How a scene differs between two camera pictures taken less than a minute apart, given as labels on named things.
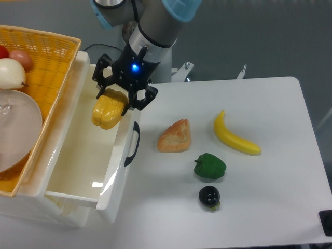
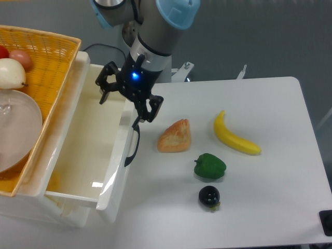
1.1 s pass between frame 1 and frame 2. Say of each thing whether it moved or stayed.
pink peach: stayed
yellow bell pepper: moved
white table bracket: stayed
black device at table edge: stayed
